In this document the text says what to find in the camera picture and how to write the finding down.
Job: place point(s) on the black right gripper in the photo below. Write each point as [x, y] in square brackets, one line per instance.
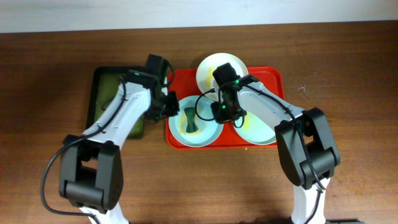
[220, 119]

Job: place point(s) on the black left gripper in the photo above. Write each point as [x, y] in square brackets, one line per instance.
[171, 104]

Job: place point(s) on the light blue plate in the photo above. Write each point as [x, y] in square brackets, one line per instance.
[210, 130]

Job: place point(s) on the yellow green scrub sponge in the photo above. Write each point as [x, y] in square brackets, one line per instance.
[187, 122]

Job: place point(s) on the cream white plate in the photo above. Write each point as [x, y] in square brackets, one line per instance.
[204, 74]

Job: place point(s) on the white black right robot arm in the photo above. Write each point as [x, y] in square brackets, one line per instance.
[307, 150]

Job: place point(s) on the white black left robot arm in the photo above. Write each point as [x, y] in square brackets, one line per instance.
[91, 172]

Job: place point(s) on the red plastic serving tray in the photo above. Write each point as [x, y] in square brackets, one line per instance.
[185, 85]

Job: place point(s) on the black tray with soapy water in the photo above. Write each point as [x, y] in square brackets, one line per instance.
[104, 87]

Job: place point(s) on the pale green plate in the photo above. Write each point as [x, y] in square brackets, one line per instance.
[254, 131]

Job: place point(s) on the black base block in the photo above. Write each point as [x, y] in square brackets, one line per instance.
[344, 222]

